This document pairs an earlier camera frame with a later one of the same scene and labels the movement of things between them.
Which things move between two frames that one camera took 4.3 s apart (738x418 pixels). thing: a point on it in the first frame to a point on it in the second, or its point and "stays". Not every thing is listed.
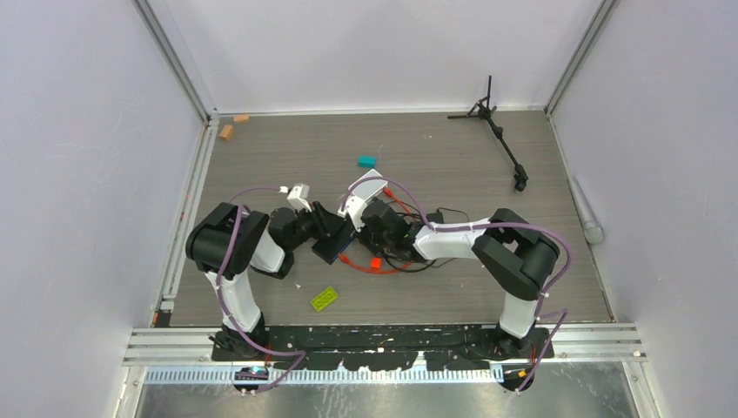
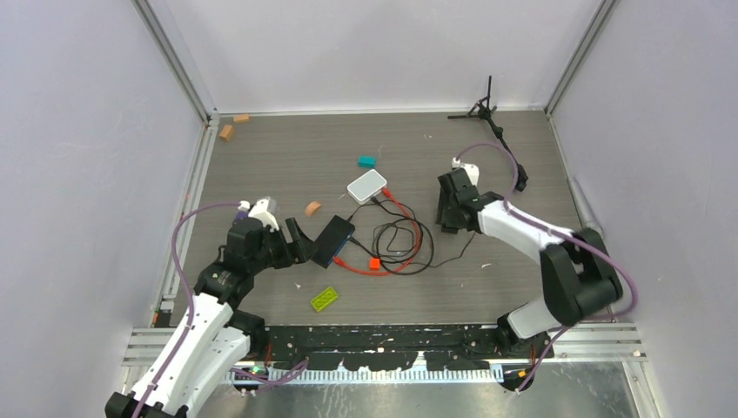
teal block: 367,161 stays
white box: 366,188 stays
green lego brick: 324,299 stays
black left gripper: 325,222 to 298,251
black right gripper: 375,249 to 445,217
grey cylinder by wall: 593,230 stays
